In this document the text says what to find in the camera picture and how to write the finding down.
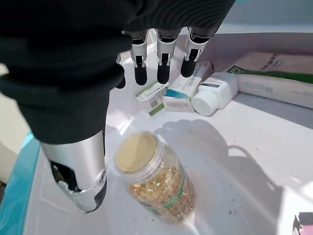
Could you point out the clear bottle yellow capsules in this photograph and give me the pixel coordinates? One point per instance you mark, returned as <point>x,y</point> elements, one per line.
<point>166,191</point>

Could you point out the large beige green box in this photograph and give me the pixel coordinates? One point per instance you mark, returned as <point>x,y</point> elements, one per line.
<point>276,85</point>

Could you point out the green white medicine box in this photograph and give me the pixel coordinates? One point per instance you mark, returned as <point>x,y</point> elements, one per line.
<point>151,100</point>

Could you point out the pink medicine box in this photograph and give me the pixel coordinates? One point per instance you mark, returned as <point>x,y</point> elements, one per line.
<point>305,225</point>

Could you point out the white pill bottle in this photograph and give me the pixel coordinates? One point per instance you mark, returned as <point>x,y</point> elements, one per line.
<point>215,95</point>

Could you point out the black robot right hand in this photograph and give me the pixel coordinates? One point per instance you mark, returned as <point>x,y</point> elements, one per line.
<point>61,61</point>

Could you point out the teal white medicine box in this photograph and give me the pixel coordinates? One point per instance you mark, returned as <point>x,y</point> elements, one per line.
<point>178,102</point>

